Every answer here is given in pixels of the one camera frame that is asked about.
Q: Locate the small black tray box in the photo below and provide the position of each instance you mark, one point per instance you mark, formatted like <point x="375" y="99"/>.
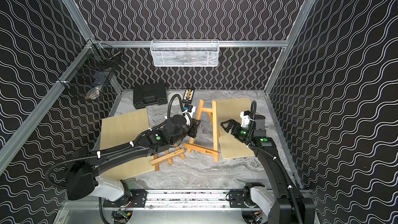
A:
<point x="188" y="96"/>

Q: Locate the plywood board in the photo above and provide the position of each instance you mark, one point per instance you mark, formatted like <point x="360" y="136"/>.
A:
<point x="121" y="129"/>
<point x="230" y="109"/>

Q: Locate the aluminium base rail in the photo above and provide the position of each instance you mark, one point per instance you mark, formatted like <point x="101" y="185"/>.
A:
<point x="211" y="203"/>

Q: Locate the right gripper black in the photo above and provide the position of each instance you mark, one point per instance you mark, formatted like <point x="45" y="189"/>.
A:
<point x="235" y="129"/>

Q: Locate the black wire mesh basket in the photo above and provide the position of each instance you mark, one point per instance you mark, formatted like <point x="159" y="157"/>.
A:
<point x="89" y="80"/>

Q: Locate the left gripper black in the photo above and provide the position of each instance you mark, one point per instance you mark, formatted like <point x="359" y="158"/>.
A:
<point x="193" y="128"/>

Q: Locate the wooden easel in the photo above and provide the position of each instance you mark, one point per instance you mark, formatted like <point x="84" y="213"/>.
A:
<point x="207" y="140"/>
<point x="157" y="160"/>

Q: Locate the black plastic tool case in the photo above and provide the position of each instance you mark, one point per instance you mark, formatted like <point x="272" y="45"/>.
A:
<point x="151" y="94"/>

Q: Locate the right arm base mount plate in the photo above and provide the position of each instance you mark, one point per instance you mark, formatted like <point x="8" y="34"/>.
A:
<point x="237" y="199"/>

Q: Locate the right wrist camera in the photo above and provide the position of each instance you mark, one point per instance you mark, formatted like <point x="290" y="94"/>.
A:
<point x="245" y="119"/>

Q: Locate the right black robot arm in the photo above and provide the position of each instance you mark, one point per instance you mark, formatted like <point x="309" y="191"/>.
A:
<point x="285" y="204"/>

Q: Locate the white wire mesh basket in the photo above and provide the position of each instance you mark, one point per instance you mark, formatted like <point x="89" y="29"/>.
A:
<point x="185" y="52"/>

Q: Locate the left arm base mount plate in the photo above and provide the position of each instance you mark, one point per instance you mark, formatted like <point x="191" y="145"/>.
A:
<point x="136" y="198"/>

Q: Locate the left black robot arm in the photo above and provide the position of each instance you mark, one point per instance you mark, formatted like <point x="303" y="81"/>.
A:
<point x="81" y="175"/>

